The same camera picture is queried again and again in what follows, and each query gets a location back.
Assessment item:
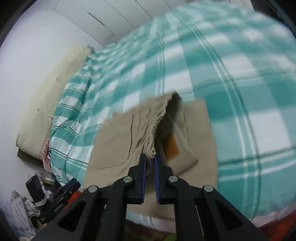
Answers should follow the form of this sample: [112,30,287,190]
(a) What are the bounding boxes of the orange red fleece garment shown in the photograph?
[64,189,296,241]

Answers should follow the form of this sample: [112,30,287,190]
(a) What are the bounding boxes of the pink patterned cloth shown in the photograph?
[41,138,53,173]

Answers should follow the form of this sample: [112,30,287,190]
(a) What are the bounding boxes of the teal white plaid bedspread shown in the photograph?
[50,1,295,226]

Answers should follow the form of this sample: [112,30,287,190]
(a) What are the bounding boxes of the cream padded headboard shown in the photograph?
[16,46,91,168]

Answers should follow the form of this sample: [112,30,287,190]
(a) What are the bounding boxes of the white wardrobe doors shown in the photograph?
[53,0,193,48]

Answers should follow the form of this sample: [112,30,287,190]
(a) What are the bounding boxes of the beige khaki pants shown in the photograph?
[83,92,218,220]

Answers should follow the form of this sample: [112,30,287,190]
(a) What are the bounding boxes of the grey knitted cloth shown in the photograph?
[5,190,40,238]

